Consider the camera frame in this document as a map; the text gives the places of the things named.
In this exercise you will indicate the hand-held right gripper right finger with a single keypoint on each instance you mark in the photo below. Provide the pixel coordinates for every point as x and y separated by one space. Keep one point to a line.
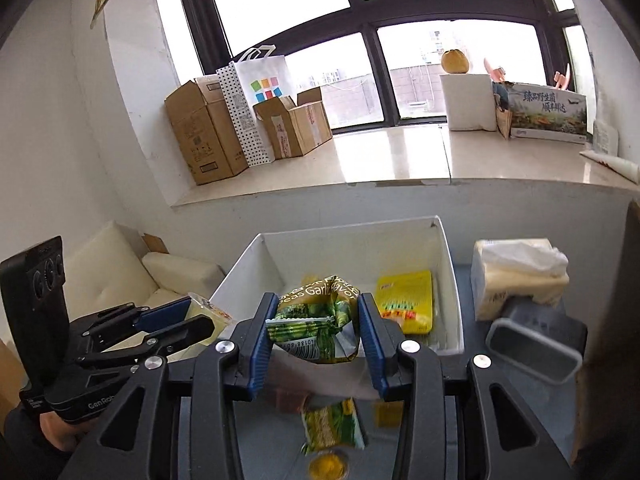
372 345

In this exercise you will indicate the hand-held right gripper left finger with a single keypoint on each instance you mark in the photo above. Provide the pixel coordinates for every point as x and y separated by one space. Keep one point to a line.
262 340

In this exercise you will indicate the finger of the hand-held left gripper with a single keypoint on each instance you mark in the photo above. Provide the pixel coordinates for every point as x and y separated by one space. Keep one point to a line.
182 332
165 312

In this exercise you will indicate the pale single jelly cup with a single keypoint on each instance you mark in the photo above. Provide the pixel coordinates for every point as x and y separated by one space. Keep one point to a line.
212 312

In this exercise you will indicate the green pea snack packet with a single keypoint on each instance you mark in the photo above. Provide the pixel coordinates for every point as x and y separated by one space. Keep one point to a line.
310 332
332 422

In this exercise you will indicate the yellow snack packet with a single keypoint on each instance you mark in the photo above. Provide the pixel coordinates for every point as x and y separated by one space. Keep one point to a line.
405 300

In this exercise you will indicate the white cardboard box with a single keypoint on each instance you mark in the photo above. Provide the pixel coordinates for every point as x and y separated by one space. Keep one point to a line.
350 250

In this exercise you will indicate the person's left forearm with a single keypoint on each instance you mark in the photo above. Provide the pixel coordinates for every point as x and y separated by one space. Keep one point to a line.
55 435

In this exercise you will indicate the cream sofa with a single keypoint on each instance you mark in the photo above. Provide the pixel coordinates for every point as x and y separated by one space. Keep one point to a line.
115 270

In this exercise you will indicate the cardboard scrap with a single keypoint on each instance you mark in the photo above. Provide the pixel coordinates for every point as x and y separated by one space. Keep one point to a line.
155 243

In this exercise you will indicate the pile of jelly cups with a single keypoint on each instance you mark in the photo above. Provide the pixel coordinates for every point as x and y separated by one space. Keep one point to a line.
327 466

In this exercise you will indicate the tissue pack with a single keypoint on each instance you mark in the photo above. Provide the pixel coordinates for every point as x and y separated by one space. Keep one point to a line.
505 280

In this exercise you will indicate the blue tablecloth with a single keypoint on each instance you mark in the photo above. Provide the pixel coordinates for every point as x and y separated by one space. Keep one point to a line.
530 412

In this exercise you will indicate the tall brown cardboard box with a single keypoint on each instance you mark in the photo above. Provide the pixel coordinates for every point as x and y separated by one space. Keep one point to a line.
205 130

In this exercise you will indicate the marble window sill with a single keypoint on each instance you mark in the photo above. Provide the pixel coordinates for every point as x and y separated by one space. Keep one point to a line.
375 155

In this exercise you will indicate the polka-dot paper bag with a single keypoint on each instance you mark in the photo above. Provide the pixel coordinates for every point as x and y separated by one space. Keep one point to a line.
245 120

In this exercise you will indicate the small open cardboard box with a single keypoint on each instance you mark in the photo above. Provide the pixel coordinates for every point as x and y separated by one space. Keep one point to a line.
300 125

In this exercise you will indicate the white bag with coloured squares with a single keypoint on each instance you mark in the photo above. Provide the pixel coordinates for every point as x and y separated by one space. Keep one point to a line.
265 72

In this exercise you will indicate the white foam box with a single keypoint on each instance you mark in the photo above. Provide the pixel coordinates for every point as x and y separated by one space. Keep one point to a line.
467 102

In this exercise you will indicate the landscape printed box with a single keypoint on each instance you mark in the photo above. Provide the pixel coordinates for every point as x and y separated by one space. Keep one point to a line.
545 110

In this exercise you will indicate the orange pumpkin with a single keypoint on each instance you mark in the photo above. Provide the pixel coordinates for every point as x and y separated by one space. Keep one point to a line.
455 61

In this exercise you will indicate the white tube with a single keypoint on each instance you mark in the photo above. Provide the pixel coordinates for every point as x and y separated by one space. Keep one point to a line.
615 163

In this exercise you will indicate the white bottle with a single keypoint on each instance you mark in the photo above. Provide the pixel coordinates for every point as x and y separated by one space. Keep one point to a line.
605 137

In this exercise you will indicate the black window frame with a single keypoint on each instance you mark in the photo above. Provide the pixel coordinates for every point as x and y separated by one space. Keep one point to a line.
360 10

